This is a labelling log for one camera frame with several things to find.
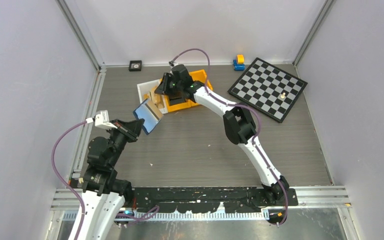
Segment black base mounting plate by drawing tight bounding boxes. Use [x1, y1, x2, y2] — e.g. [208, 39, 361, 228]
[125, 186, 298, 214]

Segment blue leather card holder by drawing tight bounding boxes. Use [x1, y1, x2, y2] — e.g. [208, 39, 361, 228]
[133, 99, 162, 135]

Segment orange plastic bin left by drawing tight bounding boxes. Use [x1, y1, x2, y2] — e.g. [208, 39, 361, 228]
[157, 74, 191, 113]

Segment black object in bin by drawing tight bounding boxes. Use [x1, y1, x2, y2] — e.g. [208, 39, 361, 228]
[168, 94, 187, 106]

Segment gold card pocket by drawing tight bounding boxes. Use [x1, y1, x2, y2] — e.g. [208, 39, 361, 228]
[149, 92, 162, 105]

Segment black white chessboard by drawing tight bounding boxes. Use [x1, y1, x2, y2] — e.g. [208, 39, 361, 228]
[227, 57, 308, 123]

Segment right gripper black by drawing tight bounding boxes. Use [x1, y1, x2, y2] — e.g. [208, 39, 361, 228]
[153, 73, 183, 98]

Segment gold card magnetic stripe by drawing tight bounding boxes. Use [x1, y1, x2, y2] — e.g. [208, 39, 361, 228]
[144, 100, 164, 121]

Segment small black square device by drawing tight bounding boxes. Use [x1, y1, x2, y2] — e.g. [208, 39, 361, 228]
[128, 60, 143, 72]

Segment white plastic bin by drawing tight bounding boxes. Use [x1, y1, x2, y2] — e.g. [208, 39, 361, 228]
[136, 79, 168, 114]

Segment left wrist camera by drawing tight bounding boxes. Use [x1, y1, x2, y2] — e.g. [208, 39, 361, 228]
[85, 110, 117, 130]

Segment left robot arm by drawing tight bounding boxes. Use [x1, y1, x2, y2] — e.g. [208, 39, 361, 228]
[69, 118, 145, 240]

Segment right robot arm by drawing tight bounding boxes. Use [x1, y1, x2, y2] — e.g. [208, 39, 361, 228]
[155, 61, 289, 205]

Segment tan items in white bin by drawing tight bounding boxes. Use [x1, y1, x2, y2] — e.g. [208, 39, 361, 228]
[151, 94, 165, 109]

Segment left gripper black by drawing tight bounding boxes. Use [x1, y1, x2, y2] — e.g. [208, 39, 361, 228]
[106, 118, 144, 167]

